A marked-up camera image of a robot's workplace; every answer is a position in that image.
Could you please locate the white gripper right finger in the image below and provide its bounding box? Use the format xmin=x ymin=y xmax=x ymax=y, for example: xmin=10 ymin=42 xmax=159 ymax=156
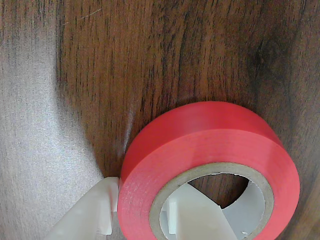
xmin=159 ymin=182 xmax=238 ymax=240

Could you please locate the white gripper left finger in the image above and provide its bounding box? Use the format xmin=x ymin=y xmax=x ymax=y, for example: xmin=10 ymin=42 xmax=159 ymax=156
xmin=46 ymin=176 xmax=121 ymax=240

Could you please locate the red tape roll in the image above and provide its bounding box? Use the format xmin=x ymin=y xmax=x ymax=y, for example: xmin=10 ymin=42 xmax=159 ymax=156
xmin=117 ymin=100 xmax=301 ymax=240

